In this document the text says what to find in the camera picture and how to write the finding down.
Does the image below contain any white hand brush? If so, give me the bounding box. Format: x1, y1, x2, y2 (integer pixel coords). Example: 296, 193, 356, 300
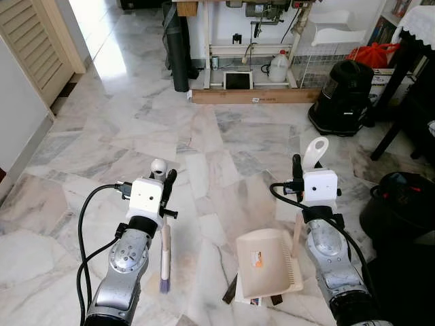
151, 159, 173, 294

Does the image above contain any beige plastic dustpan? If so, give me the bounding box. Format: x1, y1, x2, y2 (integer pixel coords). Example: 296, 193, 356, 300
234, 137, 330, 301

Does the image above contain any black floor mat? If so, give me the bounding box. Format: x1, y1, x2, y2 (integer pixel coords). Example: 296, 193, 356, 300
367, 238, 435, 326

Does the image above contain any black canister vacuum cleaner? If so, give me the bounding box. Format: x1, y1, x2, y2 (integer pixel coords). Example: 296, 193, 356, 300
308, 60, 375, 137

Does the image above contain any long wooden plank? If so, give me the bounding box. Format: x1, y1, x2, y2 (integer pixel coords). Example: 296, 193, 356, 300
191, 88, 322, 105

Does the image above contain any black round bin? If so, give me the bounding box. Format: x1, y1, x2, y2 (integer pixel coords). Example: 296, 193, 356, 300
359, 172, 435, 240

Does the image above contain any white plastic jug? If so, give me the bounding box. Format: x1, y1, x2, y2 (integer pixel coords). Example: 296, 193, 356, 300
268, 50, 290, 84

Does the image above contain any white framed tablet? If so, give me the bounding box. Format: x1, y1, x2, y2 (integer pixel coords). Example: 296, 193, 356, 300
224, 70, 254, 90

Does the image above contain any dark rolled mat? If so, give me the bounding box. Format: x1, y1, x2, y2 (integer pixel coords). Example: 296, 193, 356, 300
163, 0, 192, 93

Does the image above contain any red plastic bag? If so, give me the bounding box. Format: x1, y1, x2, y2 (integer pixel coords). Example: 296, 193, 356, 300
348, 42, 402, 69

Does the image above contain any black wooden table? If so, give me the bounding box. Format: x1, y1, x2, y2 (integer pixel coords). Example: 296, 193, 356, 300
370, 27, 435, 164

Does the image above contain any white plastic stool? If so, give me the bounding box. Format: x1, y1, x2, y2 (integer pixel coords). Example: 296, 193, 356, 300
309, 8, 368, 47

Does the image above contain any white sewing machine table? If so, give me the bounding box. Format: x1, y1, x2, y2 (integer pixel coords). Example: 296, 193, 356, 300
173, 0, 315, 90

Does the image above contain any white bookshelf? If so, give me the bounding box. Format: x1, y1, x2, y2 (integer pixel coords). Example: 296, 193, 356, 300
377, 0, 417, 46

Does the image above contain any white lace tablecloth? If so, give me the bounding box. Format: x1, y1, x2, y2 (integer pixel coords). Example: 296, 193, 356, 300
392, 5, 435, 50

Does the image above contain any wooden louvered door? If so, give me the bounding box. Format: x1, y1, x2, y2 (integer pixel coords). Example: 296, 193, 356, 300
0, 0, 86, 107

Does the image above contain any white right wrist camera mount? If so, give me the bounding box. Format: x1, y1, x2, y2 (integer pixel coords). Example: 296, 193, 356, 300
302, 170, 338, 209

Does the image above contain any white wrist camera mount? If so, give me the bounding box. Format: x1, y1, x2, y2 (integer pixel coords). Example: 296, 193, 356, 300
302, 170, 338, 209
128, 178, 166, 228

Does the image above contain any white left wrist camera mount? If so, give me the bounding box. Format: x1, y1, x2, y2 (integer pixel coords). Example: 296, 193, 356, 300
128, 178, 166, 228

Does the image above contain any white wire rack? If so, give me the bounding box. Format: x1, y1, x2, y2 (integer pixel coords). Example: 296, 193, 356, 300
296, 45, 354, 88

